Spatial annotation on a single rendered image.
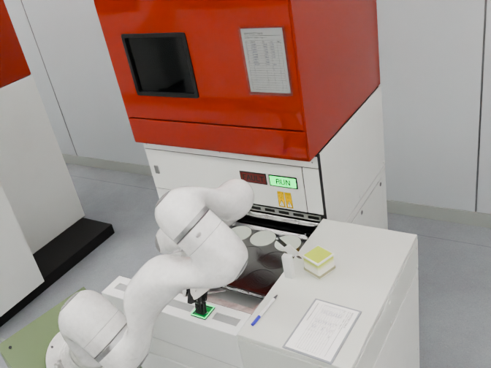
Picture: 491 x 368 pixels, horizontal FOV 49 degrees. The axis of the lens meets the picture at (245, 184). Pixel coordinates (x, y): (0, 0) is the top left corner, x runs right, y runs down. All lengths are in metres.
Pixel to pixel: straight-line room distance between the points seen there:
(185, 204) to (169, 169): 1.24
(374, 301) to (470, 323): 1.38
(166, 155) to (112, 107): 2.49
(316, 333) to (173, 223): 0.64
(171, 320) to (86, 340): 0.48
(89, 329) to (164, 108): 1.04
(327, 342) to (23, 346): 0.86
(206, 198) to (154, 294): 0.23
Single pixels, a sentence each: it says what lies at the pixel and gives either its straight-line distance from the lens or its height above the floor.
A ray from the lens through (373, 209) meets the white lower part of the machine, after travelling 2.55.
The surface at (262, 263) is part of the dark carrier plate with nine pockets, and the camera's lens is 1.93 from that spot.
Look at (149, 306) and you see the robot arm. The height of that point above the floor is 1.32.
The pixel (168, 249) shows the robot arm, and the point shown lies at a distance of 1.48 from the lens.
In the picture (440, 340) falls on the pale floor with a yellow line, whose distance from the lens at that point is 2.88.
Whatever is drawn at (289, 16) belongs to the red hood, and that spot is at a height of 1.72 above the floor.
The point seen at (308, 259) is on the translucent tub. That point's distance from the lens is 1.70.
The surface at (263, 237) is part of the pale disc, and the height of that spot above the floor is 0.90.
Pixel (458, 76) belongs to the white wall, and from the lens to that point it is 3.22.
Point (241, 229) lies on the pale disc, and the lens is 2.13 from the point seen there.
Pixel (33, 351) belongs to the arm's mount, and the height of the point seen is 1.03.
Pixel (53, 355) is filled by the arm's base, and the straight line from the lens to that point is 1.71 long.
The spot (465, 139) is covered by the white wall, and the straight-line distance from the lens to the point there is 3.36.
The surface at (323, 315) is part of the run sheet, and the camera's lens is 1.60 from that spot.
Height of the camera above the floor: 2.07
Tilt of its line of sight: 29 degrees down
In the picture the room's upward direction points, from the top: 11 degrees counter-clockwise
